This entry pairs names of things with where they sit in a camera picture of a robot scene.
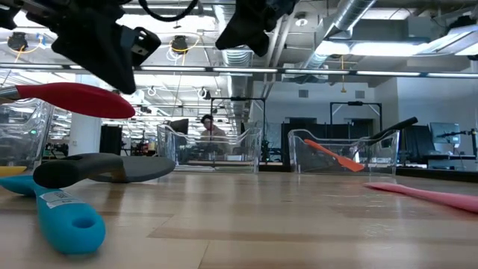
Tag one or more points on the black aluminium frame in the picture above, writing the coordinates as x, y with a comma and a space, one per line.
437, 175

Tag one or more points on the red slotted spoon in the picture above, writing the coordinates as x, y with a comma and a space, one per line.
74, 99

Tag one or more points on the clear plastic bin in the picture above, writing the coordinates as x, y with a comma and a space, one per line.
242, 149
26, 142
388, 157

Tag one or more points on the silver ventilation duct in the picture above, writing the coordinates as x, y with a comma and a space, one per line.
235, 60

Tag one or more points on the black gantry frame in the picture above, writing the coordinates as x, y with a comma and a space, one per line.
354, 103

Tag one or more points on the person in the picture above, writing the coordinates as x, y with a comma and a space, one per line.
211, 130

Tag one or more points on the yellow spoon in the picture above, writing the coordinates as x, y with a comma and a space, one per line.
11, 171

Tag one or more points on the blue spoon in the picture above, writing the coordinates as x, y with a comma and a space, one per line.
52, 224

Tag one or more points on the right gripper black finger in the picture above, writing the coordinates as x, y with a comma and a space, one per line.
242, 35

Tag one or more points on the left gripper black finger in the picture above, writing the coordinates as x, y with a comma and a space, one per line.
143, 45
104, 60

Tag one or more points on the grey desk monitor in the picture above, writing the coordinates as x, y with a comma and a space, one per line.
444, 134

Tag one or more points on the ceiling light strip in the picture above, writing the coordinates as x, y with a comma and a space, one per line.
298, 71

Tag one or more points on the orange spatula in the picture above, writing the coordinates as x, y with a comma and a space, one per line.
347, 164

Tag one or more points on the pink spatula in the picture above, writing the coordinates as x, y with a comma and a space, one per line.
429, 196

